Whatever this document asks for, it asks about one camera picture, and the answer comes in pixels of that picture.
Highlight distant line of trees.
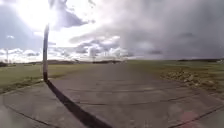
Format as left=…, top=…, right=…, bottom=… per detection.
left=28, top=59, right=125, bottom=65

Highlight tall utility pole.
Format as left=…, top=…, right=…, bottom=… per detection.
left=42, top=0, right=56, bottom=83

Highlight grey concrete slab road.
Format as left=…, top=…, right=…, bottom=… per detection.
left=0, top=61, right=224, bottom=128

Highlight grass field with stones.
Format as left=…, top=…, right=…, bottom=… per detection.
left=128, top=59, right=224, bottom=95

